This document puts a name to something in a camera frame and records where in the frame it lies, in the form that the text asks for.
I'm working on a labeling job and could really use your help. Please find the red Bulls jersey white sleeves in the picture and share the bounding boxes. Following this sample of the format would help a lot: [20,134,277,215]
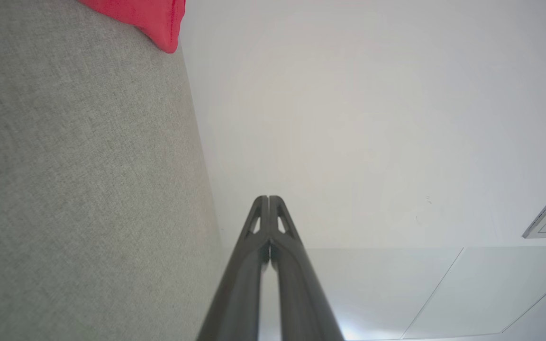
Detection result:
[78,0,187,54]

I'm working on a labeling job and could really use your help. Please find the grey fabric sofa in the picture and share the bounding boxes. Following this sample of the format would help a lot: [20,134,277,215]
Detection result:
[0,0,225,341]

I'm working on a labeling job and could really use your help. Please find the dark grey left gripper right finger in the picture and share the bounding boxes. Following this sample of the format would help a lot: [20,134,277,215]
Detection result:
[269,195,345,341]

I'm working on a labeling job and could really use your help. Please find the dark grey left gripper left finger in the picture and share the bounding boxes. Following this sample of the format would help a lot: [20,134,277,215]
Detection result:
[196,195,270,341]

